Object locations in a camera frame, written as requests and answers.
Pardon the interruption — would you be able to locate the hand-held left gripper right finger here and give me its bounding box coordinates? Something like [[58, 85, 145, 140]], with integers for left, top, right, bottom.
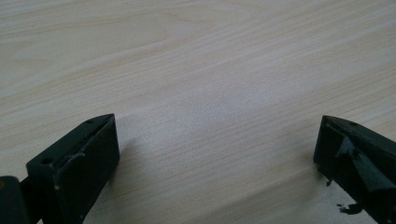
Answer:
[[313, 115, 396, 224]]

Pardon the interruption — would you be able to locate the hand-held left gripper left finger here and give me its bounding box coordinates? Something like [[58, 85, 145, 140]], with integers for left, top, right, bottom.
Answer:
[[25, 113, 121, 224]]

